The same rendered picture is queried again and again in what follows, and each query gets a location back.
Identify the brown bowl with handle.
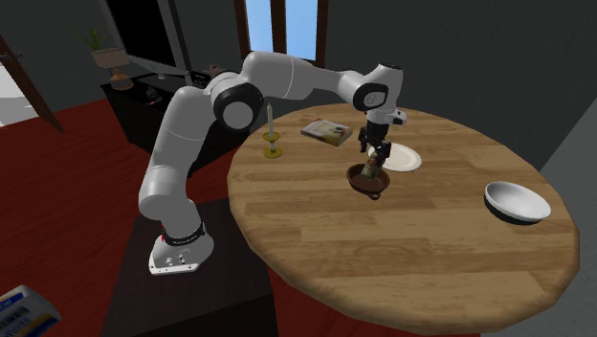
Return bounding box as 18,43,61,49
346,163,391,201

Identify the white plate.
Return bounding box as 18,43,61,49
366,142,423,173

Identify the cream and red book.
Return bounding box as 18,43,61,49
299,119,354,147

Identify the window with brown frame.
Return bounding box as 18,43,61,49
233,0,330,69

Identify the small brown spice bottle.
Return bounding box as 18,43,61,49
361,151,382,181

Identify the dark robot stand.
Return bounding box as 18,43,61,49
99,197,279,337

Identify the white bowl with dark outside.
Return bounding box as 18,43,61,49
483,180,552,227

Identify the black sideboard with television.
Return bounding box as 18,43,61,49
77,0,251,178

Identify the candle in yellow holder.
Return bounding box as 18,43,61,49
262,103,284,160

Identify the brown wooden door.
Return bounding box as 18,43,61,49
0,34,66,135

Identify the round wooden table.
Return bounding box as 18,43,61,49
226,102,581,336

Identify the blue and white box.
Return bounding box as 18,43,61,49
0,284,62,337

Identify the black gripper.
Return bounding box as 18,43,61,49
357,121,392,170

